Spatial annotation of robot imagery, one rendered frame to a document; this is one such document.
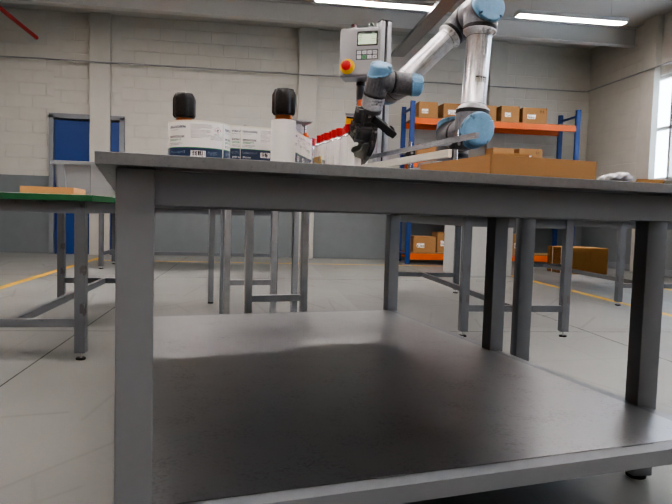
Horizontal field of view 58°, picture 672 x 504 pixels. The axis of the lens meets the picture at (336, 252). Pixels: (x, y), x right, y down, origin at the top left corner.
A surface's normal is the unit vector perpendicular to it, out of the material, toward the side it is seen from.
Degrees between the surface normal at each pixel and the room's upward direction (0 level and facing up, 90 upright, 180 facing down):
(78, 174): 95
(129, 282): 90
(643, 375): 90
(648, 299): 90
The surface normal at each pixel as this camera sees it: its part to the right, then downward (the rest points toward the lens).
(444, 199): 0.33, 0.07
